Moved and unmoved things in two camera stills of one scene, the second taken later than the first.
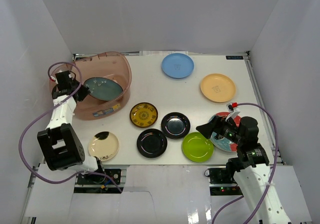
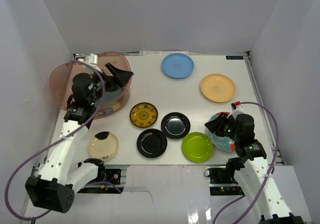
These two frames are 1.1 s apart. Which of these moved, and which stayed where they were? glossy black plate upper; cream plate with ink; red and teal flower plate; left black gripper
Moved: left black gripper
Stayed: cream plate with ink; glossy black plate upper; red and teal flower plate
